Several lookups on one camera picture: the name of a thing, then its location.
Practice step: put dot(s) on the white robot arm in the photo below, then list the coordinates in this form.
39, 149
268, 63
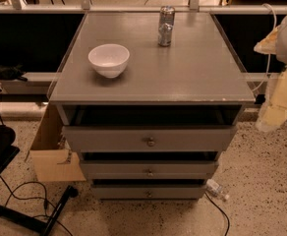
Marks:
273, 112

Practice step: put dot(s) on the grey drawer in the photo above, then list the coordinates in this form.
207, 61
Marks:
84, 139
104, 169
141, 192

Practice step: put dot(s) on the silver drink can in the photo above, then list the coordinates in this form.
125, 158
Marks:
166, 25

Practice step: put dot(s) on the white ceramic bowl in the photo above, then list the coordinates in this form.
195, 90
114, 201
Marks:
109, 60

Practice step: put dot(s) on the clear plastic bottle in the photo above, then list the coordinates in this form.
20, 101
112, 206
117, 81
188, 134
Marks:
217, 190

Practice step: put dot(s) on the grey top drawer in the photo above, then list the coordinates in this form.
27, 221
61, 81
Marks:
84, 139

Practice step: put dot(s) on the cardboard box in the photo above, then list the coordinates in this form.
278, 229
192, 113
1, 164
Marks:
52, 158

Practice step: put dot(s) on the grey middle drawer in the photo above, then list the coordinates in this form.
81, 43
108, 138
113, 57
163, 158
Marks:
104, 169

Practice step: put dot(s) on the grey drawer cabinet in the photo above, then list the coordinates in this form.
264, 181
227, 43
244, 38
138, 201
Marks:
193, 83

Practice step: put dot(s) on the grey bottom drawer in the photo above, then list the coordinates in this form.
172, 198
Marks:
141, 192

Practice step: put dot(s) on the black cloth on rail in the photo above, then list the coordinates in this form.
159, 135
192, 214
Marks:
10, 73

